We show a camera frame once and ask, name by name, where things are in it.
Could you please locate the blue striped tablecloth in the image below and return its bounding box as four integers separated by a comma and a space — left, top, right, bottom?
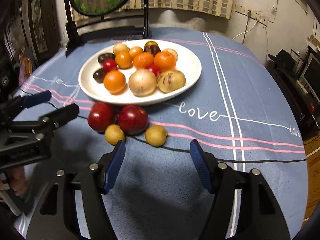
15, 28, 308, 239

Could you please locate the red cherry tomato back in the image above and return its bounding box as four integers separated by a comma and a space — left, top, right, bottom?
102, 59, 117, 72

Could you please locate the dark framed picture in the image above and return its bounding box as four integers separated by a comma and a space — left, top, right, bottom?
28, 0, 60, 63

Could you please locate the smooth orange fruit front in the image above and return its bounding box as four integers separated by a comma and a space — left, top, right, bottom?
103, 70, 126, 94

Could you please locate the red cherry tomato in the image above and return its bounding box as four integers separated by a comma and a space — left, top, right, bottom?
146, 64, 160, 77
102, 59, 117, 72

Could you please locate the green yellow round fruit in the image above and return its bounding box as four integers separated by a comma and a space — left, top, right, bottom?
144, 41, 158, 48

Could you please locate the large orange mandarin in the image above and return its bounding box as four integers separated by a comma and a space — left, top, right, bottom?
153, 51, 176, 72

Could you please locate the black hat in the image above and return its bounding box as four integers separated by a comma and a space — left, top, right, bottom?
268, 49, 296, 72

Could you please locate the pale beige fruit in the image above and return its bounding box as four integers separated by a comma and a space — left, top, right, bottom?
163, 48, 178, 61

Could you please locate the dark purple small plum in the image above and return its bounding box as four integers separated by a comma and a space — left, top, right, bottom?
93, 68, 107, 83

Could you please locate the red cherry tomato front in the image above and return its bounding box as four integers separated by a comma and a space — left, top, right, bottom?
146, 64, 160, 77

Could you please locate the small orange tomato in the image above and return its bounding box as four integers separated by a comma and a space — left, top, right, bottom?
129, 46, 144, 59

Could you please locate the person's left hand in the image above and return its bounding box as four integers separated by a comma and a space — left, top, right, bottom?
6, 166, 28, 197

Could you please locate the dark purple fruit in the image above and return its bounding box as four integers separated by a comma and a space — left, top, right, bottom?
98, 53, 116, 64

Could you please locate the white wall power strip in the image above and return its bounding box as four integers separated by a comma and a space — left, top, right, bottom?
235, 3, 268, 26

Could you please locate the computer monitor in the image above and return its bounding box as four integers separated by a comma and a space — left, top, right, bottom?
299, 53, 320, 101

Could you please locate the white oval plate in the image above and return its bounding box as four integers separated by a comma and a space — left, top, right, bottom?
78, 39, 202, 106

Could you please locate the smooth orange fruit back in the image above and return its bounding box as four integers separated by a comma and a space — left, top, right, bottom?
115, 51, 133, 69

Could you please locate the black cable on table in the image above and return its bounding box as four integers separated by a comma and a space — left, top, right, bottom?
19, 88, 307, 164

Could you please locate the beige round fruit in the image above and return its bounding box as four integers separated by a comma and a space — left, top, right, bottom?
113, 42, 130, 55

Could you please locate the tan purple-striped pepino melon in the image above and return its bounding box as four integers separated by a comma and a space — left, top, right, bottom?
157, 70, 186, 93

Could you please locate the dark wrinkled passion fruit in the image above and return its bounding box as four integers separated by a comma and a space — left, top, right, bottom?
144, 44, 161, 56

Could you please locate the small yellow longan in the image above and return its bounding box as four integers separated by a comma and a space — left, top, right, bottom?
145, 125, 168, 147
105, 124, 125, 146

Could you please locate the smooth orange fruit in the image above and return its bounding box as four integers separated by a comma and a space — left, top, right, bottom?
115, 51, 133, 69
103, 70, 126, 94

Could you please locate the large tan melon fruit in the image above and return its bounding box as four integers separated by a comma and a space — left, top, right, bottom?
129, 69, 157, 97

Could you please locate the black screen stand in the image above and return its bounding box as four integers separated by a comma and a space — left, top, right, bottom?
64, 0, 152, 56

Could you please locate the dark red plum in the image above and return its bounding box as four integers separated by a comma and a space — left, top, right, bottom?
87, 102, 116, 133
118, 105, 149, 135

